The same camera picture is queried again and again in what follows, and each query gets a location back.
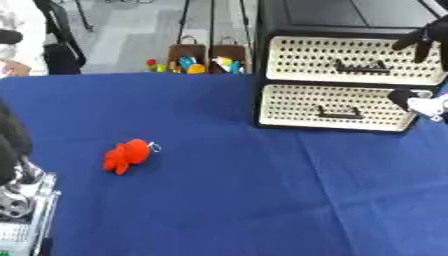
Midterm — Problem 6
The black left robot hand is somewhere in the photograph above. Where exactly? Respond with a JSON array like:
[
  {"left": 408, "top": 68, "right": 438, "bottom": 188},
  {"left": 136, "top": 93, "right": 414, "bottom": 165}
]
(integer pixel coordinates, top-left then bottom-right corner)
[{"left": 0, "top": 99, "right": 35, "bottom": 186}]

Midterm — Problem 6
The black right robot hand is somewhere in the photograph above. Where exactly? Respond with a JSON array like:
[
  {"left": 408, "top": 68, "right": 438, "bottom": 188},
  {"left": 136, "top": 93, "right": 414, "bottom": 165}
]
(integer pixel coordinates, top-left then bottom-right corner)
[{"left": 386, "top": 14, "right": 448, "bottom": 125}]

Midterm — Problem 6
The black chair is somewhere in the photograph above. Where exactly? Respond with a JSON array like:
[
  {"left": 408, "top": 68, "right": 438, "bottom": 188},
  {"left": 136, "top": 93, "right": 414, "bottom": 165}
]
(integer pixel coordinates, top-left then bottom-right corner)
[{"left": 31, "top": 0, "right": 97, "bottom": 76}]

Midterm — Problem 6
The black cabinet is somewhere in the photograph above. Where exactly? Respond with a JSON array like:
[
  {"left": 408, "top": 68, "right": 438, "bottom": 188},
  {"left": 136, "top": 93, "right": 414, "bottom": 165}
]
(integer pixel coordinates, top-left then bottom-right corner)
[{"left": 250, "top": 0, "right": 448, "bottom": 135}]

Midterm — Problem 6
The red soft toy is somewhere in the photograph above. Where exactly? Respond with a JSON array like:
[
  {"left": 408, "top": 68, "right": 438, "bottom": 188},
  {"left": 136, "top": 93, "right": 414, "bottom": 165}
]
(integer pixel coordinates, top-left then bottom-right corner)
[{"left": 101, "top": 138, "right": 163, "bottom": 176}]

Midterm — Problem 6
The person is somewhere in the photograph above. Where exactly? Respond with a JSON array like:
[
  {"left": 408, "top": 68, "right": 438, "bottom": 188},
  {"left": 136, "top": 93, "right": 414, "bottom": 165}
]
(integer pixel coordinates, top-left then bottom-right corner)
[{"left": 0, "top": 0, "right": 49, "bottom": 78}]

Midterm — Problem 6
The red and green toy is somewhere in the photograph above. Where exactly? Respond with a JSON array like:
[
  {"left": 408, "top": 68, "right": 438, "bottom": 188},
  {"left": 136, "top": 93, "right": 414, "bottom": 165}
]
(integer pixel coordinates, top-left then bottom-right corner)
[{"left": 145, "top": 58, "right": 170, "bottom": 73}]

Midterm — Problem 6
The blue toy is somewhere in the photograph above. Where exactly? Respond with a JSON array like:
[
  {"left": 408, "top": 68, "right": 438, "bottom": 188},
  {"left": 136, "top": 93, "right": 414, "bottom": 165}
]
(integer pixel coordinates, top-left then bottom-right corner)
[{"left": 178, "top": 56, "right": 198, "bottom": 70}]

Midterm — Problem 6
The brown basket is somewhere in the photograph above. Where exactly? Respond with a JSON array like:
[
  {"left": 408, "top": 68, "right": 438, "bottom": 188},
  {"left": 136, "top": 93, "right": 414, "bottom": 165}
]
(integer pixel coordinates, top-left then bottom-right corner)
[
  {"left": 208, "top": 35, "right": 251, "bottom": 75},
  {"left": 166, "top": 35, "right": 210, "bottom": 75}
]

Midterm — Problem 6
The yellow toy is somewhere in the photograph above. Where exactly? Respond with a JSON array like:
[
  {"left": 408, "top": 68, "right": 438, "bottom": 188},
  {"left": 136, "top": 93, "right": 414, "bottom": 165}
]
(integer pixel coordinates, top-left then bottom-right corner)
[{"left": 185, "top": 63, "right": 209, "bottom": 75}]

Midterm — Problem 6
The black wavy drawer handle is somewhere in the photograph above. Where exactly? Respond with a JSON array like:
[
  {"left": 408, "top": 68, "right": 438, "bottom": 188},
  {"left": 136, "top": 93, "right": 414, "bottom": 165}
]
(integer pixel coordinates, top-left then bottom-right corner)
[{"left": 332, "top": 58, "right": 392, "bottom": 75}]

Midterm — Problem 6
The pale drawer wavy handle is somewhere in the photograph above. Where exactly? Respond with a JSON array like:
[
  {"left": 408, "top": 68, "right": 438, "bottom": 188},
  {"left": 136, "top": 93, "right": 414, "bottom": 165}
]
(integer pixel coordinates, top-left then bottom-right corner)
[{"left": 264, "top": 35, "right": 448, "bottom": 86}]

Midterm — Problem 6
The black straight drawer handle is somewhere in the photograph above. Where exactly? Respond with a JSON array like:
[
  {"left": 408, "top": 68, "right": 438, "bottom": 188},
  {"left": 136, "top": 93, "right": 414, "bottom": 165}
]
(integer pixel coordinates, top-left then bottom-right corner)
[{"left": 315, "top": 105, "right": 366, "bottom": 120}]

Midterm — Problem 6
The pale drawer straight handle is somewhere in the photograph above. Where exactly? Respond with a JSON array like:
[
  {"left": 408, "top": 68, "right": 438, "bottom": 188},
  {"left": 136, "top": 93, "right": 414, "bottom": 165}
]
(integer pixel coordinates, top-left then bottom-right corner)
[{"left": 257, "top": 83, "right": 434, "bottom": 132}]

